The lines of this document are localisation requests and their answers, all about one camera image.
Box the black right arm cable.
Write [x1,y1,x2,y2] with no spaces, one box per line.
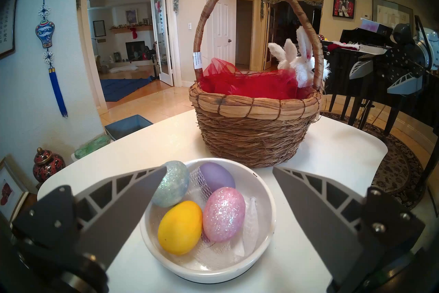
[414,15,433,70]

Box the round oriental rug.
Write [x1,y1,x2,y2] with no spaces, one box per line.
[321,111,426,210]

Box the red cloisonne ginger jar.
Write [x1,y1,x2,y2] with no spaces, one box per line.
[33,147,66,183]

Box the black grand piano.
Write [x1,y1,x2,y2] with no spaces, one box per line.
[321,27,439,136]

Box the white bowl with black base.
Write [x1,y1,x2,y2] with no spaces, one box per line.
[140,158,277,284]

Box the blue floor rug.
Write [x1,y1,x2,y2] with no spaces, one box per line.
[100,77,154,102]

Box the blue storage box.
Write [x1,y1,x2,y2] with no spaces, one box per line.
[104,114,153,141]

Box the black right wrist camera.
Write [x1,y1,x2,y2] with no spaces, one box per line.
[392,23,415,45]

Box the blue glitter easter egg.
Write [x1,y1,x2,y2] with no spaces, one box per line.
[152,160,190,208]

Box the red and black framed picture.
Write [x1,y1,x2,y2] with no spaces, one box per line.
[332,0,356,19]

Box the pink glitter easter egg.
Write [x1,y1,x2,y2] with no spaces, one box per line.
[203,187,246,242]

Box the pink printed box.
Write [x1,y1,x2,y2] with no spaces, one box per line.
[360,18,393,35]

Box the white french door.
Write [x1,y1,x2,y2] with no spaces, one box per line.
[150,0,174,87]

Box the green jade stone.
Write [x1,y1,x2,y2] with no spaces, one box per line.
[74,134,112,159]

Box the white panel door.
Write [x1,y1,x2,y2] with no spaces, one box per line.
[211,0,237,64]

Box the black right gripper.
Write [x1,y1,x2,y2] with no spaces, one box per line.
[349,46,426,95]

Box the matte purple easter egg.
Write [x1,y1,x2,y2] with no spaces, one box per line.
[199,162,236,195]

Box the large white plush bunny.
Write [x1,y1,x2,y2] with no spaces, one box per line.
[294,26,330,88]

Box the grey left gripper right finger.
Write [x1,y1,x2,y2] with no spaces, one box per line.
[273,167,426,286]

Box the framed picture with red print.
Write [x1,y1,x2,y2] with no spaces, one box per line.
[0,158,29,224]

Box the red tulle fabric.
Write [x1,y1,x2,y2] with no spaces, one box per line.
[198,58,314,100]

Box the red santa hat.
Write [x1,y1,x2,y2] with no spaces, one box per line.
[327,41,360,52]

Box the framed calligraphy scroll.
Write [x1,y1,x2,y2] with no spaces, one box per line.
[0,0,17,60]

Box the white fur rug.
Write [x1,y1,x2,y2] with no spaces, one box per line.
[109,65,138,74]

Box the large framed artwork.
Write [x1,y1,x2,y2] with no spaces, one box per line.
[372,0,414,27]

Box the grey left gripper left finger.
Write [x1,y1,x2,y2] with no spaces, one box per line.
[12,165,168,272]

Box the small white plush bunny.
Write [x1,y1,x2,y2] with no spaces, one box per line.
[268,38,300,71]

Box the yellow easter egg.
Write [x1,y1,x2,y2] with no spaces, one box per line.
[157,201,203,256]

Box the wicker basket with handle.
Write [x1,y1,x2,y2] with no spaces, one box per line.
[189,0,324,168]

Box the black fireplace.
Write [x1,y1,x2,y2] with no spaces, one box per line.
[125,41,147,62]

